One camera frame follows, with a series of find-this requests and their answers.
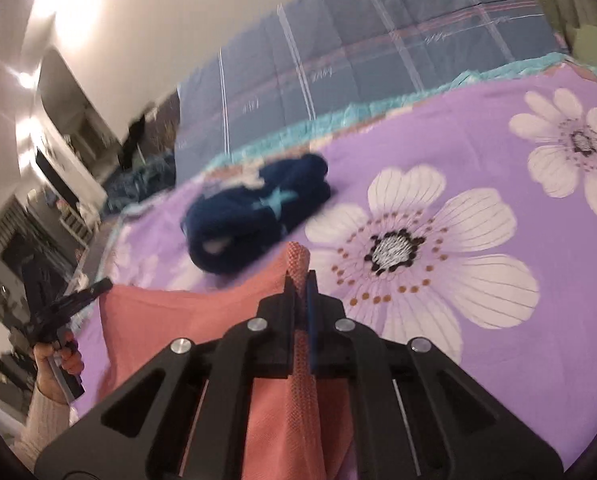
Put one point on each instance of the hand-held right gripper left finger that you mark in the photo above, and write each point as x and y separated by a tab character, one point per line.
278	330

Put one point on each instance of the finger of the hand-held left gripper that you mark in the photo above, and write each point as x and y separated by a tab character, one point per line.
91	294

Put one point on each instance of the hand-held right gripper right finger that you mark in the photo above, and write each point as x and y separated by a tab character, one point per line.
312	330

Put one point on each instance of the salmon long-sleeve shirt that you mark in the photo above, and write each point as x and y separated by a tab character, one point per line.
188	310

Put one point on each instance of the person's left forearm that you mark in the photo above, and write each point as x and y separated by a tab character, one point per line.
43	425

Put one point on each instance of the person's left hand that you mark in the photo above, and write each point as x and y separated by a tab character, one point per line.
46	372

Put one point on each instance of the dark shelving unit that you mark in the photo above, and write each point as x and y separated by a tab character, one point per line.
23	255

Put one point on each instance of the teal fuzzy blanket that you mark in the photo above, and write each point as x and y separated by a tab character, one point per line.
138	185

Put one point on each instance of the navy star-print garment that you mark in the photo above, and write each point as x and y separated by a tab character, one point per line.
243	215

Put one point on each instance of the black garment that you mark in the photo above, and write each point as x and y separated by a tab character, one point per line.
134	135

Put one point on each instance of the purple floral bed sheet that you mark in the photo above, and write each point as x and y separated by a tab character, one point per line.
478	385

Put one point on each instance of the arched doorway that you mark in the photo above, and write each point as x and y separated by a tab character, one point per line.
73	115

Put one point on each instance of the dark patterned blanket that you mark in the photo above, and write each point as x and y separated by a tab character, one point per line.
166	125

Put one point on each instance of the blue plaid pillow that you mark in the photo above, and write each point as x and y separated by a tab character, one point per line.
353	60

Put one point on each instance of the green pillow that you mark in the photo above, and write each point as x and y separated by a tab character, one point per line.
596	47

